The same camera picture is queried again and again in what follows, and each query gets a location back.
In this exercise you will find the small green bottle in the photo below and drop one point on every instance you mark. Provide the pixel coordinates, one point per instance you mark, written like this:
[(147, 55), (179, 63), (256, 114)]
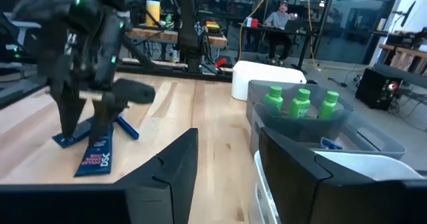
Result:
[(328, 105), (274, 99), (300, 105)]

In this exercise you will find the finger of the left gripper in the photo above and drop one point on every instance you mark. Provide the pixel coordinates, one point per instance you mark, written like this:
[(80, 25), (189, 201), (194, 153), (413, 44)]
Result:
[(68, 114), (101, 120)]

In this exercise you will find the dark blue shave tube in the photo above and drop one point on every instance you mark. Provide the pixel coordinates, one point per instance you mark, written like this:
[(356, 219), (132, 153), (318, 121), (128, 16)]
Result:
[(81, 130)]

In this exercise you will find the grey translucent plastic bin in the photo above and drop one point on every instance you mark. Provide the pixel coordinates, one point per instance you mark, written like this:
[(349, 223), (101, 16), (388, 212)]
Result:
[(300, 130), (377, 140)]

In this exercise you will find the black desk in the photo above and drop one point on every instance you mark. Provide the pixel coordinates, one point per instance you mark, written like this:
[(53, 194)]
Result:
[(300, 30)]

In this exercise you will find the black case red light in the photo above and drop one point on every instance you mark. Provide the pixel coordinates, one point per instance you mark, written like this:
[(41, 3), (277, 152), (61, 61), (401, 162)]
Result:
[(377, 89)]

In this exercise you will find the light grey plastic bin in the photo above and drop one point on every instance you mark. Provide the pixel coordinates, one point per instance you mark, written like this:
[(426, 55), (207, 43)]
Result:
[(367, 165)]

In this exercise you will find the wooden workbench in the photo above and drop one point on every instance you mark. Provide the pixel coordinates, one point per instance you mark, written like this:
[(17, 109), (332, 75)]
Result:
[(166, 35)]

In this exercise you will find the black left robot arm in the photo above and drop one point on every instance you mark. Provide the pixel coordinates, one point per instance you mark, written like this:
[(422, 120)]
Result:
[(188, 34)]

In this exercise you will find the black metal rig frame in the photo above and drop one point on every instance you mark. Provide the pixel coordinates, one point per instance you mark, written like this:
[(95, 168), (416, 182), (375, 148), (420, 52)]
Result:
[(160, 71)]

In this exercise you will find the yellow canister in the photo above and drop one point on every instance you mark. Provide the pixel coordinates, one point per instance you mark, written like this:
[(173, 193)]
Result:
[(153, 14)]

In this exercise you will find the red yellow box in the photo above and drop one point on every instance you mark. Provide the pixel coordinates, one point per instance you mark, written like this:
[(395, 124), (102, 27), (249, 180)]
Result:
[(212, 26)]

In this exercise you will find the blue disposable razor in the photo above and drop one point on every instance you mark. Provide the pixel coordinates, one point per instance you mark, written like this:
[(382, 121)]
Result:
[(128, 128), (330, 144)]

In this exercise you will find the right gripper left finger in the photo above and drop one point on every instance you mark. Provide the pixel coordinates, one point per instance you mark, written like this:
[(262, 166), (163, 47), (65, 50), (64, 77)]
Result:
[(173, 184)]

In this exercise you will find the person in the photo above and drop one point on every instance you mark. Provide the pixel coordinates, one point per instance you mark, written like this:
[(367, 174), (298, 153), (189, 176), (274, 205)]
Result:
[(278, 19)]

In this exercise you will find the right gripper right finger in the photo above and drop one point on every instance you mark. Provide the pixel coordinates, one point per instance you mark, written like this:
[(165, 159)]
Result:
[(293, 190)]

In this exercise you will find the dark blue razor cartridge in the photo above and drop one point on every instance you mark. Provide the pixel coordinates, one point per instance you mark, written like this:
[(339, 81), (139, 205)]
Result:
[(96, 157)]

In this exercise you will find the white plastic bin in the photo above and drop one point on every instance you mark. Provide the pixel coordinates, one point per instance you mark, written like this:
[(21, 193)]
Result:
[(253, 80)]

